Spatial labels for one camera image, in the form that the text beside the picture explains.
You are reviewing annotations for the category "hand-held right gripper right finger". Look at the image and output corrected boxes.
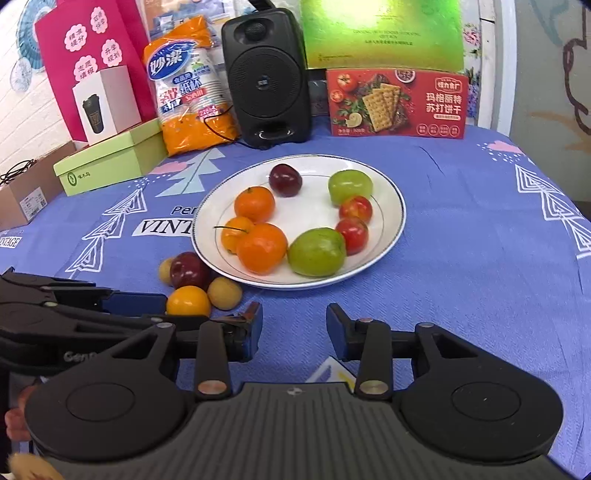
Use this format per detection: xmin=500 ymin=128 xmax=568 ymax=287
xmin=325 ymin=302 xmax=522 ymax=401

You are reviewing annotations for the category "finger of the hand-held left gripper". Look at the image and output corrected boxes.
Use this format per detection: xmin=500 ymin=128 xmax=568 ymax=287
xmin=0 ymin=269 xmax=168 ymax=318
xmin=0 ymin=301 xmax=211 ymax=342

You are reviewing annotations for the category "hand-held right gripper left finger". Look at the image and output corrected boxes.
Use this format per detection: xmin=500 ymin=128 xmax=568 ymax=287
xmin=68 ymin=301 xmax=264 ymax=401

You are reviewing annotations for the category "yellowish small orange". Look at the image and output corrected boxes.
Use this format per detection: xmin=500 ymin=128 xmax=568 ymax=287
xmin=165 ymin=285 xmax=212 ymax=317

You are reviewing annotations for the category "dark red plum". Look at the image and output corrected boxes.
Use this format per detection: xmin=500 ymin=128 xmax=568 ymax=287
xmin=169 ymin=251 xmax=213 ymax=291
xmin=269 ymin=164 xmax=303 ymax=198

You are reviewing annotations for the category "large green apple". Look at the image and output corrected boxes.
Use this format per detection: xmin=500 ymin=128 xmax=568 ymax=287
xmin=287 ymin=227 xmax=347 ymax=278

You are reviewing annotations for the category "large orange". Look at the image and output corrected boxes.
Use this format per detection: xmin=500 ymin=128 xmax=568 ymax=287
xmin=236 ymin=222 xmax=289 ymax=276

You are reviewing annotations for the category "orange with stem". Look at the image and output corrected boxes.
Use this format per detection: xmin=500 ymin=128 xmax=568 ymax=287
xmin=213 ymin=216 xmax=256 ymax=254

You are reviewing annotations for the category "red apple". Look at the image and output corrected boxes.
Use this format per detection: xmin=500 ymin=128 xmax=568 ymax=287
xmin=339 ymin=195 xmax=373 ymax=223
xmin=335 ymin=217 xmax=369 ymax=256

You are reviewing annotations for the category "white plate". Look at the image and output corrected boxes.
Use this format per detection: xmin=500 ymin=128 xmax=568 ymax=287
xmin=191 ymin=154 xmax=407 ymax=291

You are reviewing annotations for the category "small green apple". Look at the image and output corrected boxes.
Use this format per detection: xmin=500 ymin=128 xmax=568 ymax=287
xmin=328 ymin=169 xmax=374 ymax=207

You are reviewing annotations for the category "person's left hand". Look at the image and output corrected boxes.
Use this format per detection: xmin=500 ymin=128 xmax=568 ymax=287
xmin=4 ymin=385 xmax=38 ymax=444

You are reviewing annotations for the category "tan fuzzy cloth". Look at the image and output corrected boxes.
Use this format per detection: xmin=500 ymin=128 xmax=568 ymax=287
xmin=7 ymin=452 xmax=63 ymax=480

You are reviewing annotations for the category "cardboard box with label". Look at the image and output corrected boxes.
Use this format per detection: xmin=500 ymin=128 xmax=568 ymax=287
xmin=0 ymin=141 xmax=77 ymax=230

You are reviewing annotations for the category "blue printed tablecloth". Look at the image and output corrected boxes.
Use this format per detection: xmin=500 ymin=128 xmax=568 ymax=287
xmin=0 ymin=115 xmax=591 ymax=467

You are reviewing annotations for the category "light green lidded box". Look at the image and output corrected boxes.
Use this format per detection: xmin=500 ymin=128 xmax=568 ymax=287
xmin=53 ymin=117 xmax=168 ymax=197

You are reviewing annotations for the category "orange paper cup pack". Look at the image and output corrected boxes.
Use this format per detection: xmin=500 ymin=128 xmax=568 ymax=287
xmin=142 ymin=15 xmax=241 ymax=158

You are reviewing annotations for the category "white cup box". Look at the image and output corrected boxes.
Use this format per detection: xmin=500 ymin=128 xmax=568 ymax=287
xmin=72 ymin=65 xmax=142 ymax=146

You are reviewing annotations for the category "red cracker box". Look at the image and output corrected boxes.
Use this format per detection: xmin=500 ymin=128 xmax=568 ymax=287
xmin=325 ymin=68 xmax=469 ymax=140

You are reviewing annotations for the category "black speaker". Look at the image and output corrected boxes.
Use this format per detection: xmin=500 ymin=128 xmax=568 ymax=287
xmin=221 ymin=0 xmax=314 ymax=148

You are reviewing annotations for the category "pink paper bag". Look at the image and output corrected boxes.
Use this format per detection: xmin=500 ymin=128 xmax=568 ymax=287
xmin=34 ymin=0 xmax=158 ymax=141

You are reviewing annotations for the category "small blue paper fan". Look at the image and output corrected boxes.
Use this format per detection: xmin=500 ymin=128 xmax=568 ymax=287
xmin=10 ymin=58 xmax=38 ymax=92

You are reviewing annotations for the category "large blue paper fan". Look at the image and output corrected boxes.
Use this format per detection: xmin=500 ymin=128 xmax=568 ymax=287
xmin=17 ymin=0 xmax=61 ymax=57

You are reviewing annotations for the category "shiny green gift box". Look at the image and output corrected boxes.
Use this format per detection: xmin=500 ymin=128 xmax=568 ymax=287
xmin=299 ymin=0 xmax=465 ymax=73

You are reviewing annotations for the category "black speaker cable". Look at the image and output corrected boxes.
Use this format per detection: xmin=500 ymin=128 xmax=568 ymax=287
xmin=203 ymin=104 xmax=271 ymax=151

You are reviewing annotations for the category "blue wall poster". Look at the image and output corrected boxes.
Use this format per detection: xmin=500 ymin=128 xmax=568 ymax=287
xmin=142 ymin=0 xmax=241 ymax=34

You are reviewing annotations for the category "white door frame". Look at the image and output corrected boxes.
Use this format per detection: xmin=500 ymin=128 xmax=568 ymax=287
xmin=478 ymin=0 xmax=517 ymax=138

